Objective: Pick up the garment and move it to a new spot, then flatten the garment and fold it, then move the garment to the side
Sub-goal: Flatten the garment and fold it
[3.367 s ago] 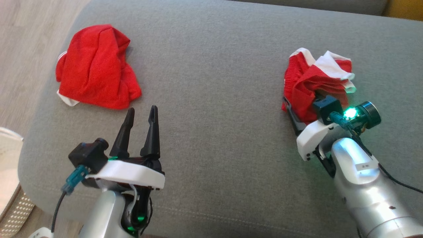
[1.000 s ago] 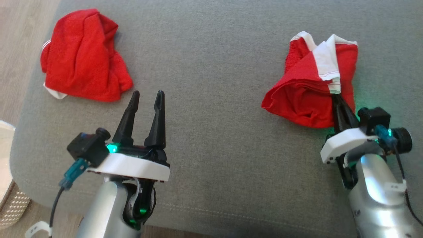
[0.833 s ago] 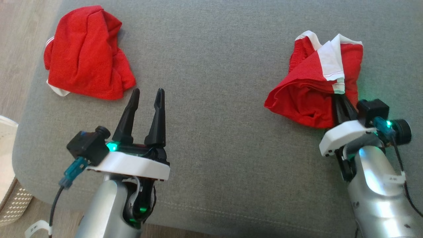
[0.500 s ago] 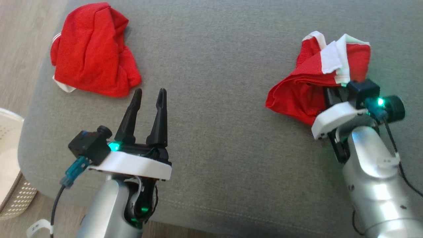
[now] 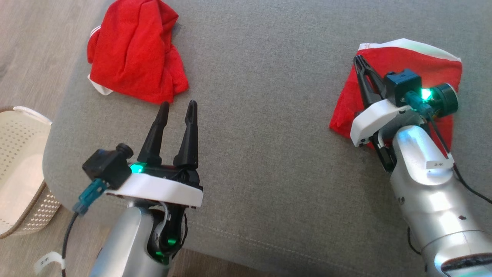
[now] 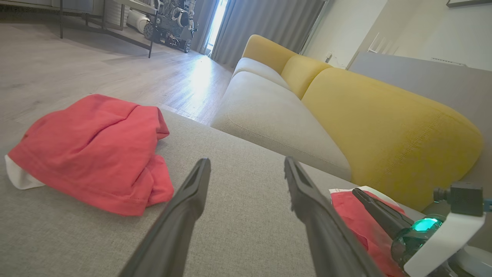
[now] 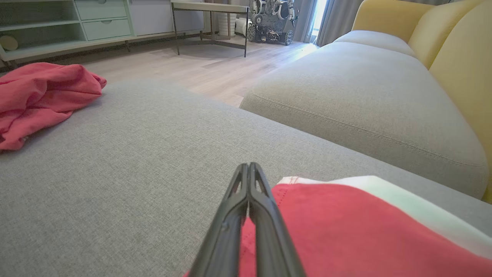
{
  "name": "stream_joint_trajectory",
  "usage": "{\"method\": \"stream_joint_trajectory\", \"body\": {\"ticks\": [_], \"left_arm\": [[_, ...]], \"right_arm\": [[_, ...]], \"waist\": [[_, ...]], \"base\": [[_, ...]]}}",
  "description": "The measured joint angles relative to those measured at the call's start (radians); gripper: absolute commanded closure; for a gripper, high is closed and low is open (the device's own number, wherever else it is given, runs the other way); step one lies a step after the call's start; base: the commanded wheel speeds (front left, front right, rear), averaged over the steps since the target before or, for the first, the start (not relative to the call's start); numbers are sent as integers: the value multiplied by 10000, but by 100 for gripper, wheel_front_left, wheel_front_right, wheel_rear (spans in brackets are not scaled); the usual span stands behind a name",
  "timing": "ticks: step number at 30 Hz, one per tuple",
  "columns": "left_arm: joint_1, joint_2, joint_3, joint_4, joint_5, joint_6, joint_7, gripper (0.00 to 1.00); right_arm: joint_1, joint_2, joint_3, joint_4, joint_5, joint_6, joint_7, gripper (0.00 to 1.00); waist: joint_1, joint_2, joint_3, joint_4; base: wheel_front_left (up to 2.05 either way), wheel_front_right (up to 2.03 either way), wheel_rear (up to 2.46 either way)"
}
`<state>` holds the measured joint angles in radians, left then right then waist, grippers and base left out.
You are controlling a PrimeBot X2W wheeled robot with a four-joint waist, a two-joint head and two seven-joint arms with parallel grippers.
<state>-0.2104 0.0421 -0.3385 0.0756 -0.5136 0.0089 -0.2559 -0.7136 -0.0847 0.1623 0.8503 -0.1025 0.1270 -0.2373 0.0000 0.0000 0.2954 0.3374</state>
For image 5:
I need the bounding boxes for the white perforated laundry basket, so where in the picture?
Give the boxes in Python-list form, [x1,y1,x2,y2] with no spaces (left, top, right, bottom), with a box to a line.
[0,106,62,239]

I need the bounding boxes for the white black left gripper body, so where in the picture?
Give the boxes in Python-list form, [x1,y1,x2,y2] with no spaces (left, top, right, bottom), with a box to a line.
[106,164,203,209]

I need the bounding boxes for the white cable label tag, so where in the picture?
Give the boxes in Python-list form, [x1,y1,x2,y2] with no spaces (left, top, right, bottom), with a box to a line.
[35,252,66,274]

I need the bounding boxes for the red shorts white trim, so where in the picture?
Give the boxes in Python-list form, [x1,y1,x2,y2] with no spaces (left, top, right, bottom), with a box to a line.
[329,38,463,149]

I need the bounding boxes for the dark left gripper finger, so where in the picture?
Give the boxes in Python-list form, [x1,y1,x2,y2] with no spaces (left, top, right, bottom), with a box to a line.
[137,101,170,167]
[173,100,199,170]

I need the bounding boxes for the red basketball jersey white sleeves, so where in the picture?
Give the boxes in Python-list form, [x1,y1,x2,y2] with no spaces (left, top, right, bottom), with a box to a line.
[87,0,189,104]

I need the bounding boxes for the black cable teal plug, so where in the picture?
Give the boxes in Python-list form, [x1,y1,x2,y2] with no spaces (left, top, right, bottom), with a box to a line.
[406,92,492,204]
[61,179,109,277]

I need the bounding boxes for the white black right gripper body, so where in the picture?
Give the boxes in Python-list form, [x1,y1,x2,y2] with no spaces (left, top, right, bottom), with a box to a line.
[350,99,410,147]

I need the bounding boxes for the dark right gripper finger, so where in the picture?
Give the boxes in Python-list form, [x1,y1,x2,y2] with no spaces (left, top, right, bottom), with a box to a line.
[354,56,375,108]
[358,55,386,103]

